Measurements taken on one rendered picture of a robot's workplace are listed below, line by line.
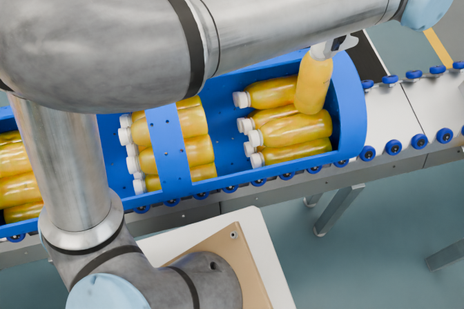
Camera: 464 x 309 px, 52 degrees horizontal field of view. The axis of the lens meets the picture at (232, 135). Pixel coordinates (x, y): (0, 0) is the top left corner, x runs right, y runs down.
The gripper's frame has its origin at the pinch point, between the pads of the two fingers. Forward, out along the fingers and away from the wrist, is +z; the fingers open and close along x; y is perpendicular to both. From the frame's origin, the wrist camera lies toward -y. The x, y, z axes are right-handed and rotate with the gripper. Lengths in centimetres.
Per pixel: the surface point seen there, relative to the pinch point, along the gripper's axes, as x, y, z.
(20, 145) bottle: 1, -63, 17
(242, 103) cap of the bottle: 3.5, -13.6, 23.4
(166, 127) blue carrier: -4.4, -32.6, 12.1
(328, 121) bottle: -6.6, 4.1, 21.4
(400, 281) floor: -37, 53, 134
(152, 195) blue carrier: -14.1, -38.4, 23.3
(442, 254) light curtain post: -33, 67, 117
